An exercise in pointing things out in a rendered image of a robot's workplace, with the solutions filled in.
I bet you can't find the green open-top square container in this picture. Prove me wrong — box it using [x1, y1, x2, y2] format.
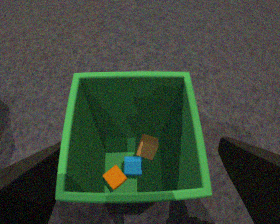
[55, 72, 212, 204]

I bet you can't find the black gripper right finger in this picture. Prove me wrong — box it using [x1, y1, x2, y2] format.
[217, 136, 280, 224]

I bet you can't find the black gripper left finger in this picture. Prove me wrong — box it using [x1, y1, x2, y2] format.
[0, 141, 61, 224]

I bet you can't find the brown block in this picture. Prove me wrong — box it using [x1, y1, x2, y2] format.
[136, 133, 159, 161]

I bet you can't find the orange block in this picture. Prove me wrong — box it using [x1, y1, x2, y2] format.
[102, 166, 126, 189]

